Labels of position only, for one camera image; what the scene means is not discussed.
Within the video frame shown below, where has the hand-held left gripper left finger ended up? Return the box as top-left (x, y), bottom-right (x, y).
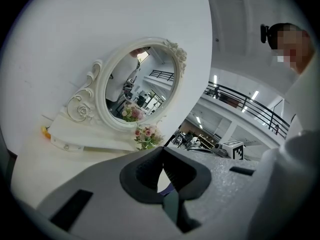
top-left (37, 146), bottom-right (181, 240)

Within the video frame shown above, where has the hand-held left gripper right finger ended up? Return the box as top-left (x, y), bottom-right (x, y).
top-left (163, 146), bottom-right (261, 240)

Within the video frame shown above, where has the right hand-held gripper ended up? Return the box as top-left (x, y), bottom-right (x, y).
top-left (211, 140), bottom-right (245, 160)

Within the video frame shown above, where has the white ornate table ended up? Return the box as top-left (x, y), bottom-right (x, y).
top-left (9, 113), bottom-right (163, 210)

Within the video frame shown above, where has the black metal railing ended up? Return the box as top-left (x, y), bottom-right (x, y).
top-left (203, 81), bottom-right (291, 140)

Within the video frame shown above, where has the pink flower bouquet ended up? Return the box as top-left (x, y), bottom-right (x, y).
top-left (134, 124), bottom-right (166, 151)

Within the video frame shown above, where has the person's white shirt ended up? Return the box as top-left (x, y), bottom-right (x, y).
top-left (284, 53), bottom-right (320, 140)

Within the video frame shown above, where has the yellow artificial flower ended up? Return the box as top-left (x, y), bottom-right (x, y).
top-left (41, 125), bottom-right (52, 140)

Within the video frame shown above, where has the white oval vanity mirror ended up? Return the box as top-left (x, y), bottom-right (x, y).
top-left (49, 36), bottom-right (188, 153)

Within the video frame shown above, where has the person's head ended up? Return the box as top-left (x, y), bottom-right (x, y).
top-left (268, 22), bottom-right (316, 75)

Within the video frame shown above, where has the black head-mounted camera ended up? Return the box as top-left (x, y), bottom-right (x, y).
top-left (260, 23), bottom-right (271, 45)

